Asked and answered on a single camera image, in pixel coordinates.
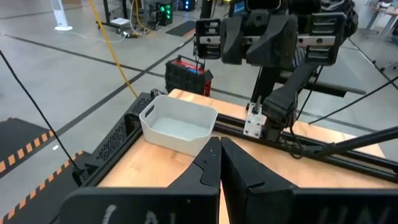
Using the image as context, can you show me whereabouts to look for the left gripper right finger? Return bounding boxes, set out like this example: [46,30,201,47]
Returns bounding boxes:
[220,136,398,224]

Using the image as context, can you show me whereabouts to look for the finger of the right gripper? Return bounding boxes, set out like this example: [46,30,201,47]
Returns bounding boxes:
[246,13,299,70]
[220,16,249,66]

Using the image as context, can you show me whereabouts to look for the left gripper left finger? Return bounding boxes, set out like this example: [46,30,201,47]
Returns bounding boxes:
[58,136,222,224]

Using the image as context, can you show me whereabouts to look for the white plastic basket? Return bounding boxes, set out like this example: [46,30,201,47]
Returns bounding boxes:
[139,94,219,157]

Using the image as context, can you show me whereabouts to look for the plain black floor mat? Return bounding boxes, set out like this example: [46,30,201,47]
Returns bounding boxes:
[165,20,197,38]

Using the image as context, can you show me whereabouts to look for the device with blue lights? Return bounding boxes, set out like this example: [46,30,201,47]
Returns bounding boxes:
[180,0,196,12]

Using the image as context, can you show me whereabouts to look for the red and black tool case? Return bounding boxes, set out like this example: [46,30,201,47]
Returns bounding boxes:
[164,55,214,96]

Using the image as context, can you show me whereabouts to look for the computer with green lights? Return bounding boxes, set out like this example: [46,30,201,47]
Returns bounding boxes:
[154,1,174,27]

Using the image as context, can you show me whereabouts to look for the black rolling desk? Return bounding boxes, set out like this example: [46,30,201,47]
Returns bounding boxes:
[101,0,132,34]

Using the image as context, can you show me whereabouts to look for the white tower fan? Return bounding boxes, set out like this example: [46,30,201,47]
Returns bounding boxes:
[50,0,73,32]

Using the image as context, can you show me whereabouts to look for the black hazard-striped floor mat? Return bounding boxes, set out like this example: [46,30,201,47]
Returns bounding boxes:
[0,117,57,179]
[0,150,91,224]

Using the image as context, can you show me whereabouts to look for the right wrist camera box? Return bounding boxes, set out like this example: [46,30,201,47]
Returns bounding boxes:
[246,0,282,11]

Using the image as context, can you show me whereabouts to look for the silver mounting bracket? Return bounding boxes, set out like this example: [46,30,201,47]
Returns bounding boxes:
[243,102,267,139]

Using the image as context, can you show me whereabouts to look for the thin black cable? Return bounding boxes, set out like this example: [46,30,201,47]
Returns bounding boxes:
[307,76,398,125]

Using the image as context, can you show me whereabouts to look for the yellow cable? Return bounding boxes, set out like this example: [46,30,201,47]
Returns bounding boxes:
[88,0,139,99]

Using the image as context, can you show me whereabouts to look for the black floor cable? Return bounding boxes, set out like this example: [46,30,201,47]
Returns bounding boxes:
[0,49,82,175]

